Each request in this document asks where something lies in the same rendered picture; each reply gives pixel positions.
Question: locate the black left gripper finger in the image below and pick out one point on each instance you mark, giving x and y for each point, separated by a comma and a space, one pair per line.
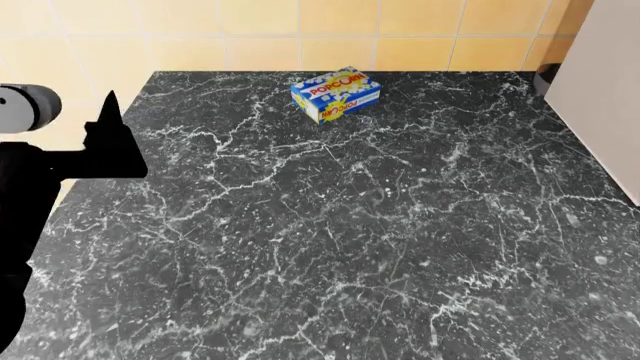
111, 110

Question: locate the blue popcorn box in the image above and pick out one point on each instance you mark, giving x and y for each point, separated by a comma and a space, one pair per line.
334, 93

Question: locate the white cabinet side panel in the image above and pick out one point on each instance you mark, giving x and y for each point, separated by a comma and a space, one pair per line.
595, 93

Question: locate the grey cylindrical joint housing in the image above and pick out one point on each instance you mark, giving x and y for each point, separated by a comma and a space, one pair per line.
25, 108

